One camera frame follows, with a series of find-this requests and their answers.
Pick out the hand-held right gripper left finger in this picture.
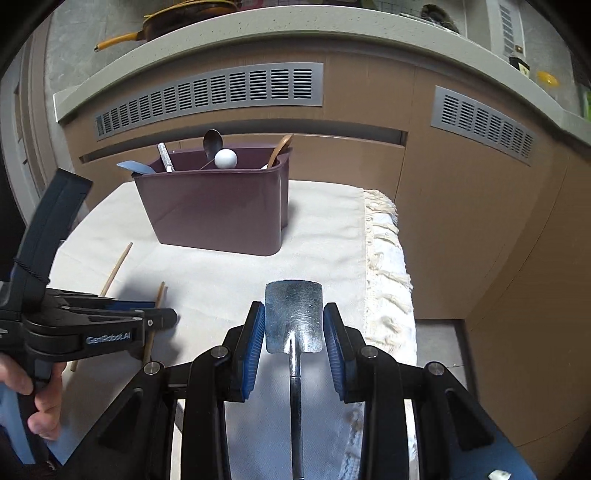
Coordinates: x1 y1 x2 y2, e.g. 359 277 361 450
69 301 267 480

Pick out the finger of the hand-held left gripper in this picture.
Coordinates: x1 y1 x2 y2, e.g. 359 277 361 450
25 308 178 363
44 288 158 319

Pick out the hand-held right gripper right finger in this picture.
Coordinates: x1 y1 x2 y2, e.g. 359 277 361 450
323 302 539 480

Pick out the metal shovel-shaped spoon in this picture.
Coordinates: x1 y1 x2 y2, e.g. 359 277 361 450
264 279 323 480

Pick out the purple plastic utensil container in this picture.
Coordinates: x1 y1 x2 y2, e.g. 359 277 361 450
132 148 291 257

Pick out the shiny metal spoon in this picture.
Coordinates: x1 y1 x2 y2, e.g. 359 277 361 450
203 129 223 162

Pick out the brown wooden spoon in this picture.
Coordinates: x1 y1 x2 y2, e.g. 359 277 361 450
265 134 295 170

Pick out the person's left hand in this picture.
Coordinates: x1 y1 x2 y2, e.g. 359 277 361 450
0 357 65 440

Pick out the wooden chopstick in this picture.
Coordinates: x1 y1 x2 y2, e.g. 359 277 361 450
141 281 167 366
69 241 134 373

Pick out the white fringed tablecloth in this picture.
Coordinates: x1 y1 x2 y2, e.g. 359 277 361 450
46 180 419 480

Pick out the blue spatula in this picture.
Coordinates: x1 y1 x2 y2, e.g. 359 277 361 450
116 160 158 176

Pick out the person's blue clothing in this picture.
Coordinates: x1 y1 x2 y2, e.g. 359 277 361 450
0 381 38 464

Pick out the beige counter cabinet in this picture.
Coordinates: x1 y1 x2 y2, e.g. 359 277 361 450
0 0 591 480

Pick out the long grey vent grille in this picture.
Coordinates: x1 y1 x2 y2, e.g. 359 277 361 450
95 62 325 141

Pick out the short grey vent grille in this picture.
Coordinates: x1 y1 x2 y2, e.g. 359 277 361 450
431 85 539 166

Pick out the dark bottle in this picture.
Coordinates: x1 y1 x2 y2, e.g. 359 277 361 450
508 44 532 78

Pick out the dark round object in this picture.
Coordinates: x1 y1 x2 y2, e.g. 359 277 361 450
419 4 461 34

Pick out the white countertop appliance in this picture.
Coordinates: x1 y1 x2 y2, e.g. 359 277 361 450
464 0 527 58

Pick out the yellow-handled frying pan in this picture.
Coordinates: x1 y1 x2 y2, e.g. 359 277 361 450
95 0 243 52

